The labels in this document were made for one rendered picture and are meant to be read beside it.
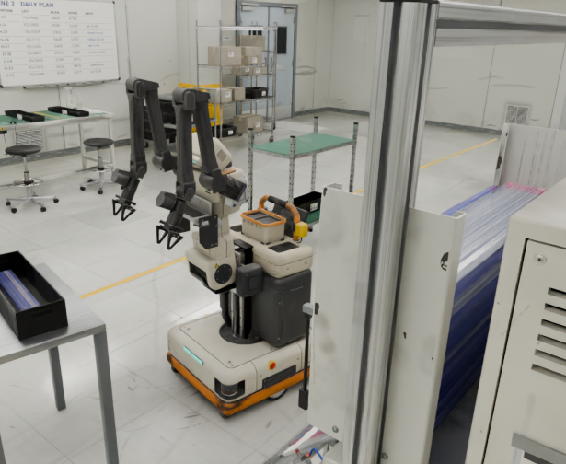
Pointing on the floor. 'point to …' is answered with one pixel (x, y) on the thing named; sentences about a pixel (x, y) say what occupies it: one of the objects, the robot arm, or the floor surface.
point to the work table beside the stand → (6, 343)
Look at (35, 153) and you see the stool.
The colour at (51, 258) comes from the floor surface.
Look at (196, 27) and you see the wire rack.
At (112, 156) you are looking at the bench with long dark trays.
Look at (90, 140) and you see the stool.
